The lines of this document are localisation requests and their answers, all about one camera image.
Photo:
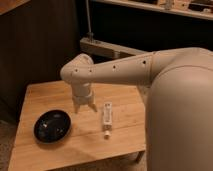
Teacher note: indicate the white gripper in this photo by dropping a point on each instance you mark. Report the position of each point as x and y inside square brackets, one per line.
[82, 94]

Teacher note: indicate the black ceramic bowl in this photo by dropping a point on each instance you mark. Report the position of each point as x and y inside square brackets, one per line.
[52, 126]

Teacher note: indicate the wooden table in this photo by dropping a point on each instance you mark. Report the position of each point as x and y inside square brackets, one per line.
[85, 141]

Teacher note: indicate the metal vertical pole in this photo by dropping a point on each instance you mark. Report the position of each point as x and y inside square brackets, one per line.
[90, 33]

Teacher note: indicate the metal shelf rail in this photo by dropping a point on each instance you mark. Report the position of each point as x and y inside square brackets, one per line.
[104, 49]

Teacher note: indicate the upper wooden shelf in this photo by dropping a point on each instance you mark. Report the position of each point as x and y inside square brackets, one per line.
[156, 8]

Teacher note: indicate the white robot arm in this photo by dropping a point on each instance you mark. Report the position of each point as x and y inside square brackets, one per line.
[179, 107]

